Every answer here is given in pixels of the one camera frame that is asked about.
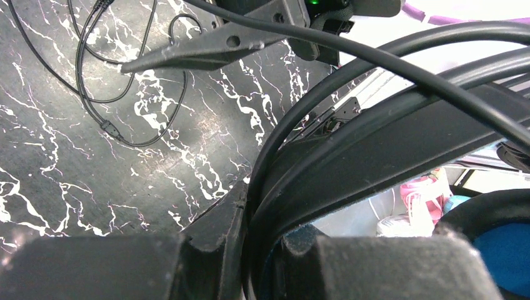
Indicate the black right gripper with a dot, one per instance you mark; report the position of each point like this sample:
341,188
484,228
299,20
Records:
332,16

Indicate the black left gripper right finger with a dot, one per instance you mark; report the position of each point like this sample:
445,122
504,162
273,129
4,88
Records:
307,264

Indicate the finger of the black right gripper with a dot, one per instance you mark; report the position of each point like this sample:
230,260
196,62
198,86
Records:
227,43

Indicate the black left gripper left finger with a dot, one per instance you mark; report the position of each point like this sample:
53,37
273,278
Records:
201,262

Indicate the blue black headphones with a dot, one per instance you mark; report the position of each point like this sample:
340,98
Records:
454,106

